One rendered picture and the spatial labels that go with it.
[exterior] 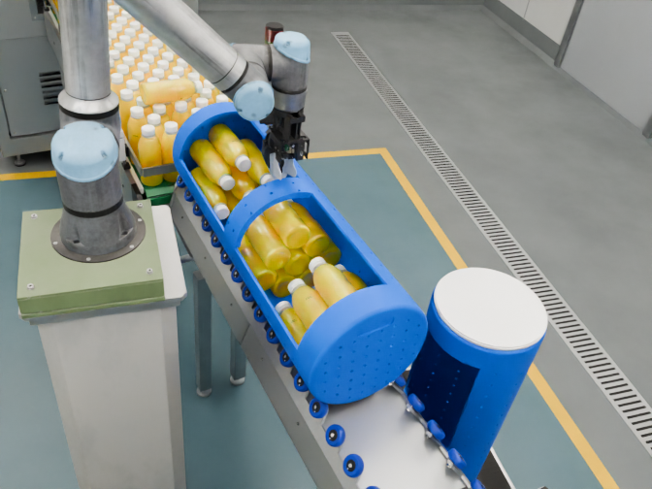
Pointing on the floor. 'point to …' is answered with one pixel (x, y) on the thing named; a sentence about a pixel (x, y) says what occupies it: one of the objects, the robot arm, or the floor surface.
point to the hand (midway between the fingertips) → (277, 176)
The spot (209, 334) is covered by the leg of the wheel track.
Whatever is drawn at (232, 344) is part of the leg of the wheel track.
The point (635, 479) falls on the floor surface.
